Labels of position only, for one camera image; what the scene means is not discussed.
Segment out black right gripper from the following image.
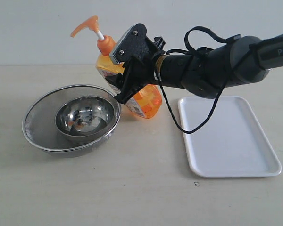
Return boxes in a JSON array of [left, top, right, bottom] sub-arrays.
[[106, 36, 166, 104]]

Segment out orange dish soap pump bottle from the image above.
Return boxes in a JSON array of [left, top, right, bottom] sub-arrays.
[[70, 15, 162, 119]]

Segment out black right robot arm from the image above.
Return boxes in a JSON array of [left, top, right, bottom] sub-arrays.
[[106, 26, 283, 104]]

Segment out small stainless steel bowl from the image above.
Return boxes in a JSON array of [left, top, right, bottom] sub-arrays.
[[55, 96, 115, 145]]

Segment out steel mesh colander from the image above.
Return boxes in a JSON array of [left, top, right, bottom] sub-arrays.
[[22, 84, 121, 157]]

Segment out white plastic tray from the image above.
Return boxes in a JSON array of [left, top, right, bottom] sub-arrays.
[[183, 96, 282, 178]]

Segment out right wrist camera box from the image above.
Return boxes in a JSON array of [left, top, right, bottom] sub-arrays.
[[109, 23, 157, 65]]

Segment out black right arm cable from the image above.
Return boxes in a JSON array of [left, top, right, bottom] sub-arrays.
[[155, 25, 283, 135]]

